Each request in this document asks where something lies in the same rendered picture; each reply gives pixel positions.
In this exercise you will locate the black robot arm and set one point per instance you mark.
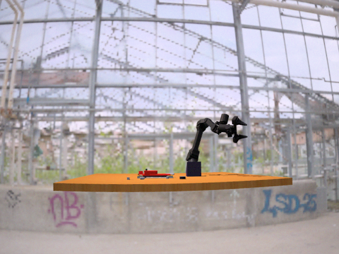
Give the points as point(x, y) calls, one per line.
point(193, 154)

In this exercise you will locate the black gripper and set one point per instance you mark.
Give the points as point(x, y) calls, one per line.
point(236, 121)

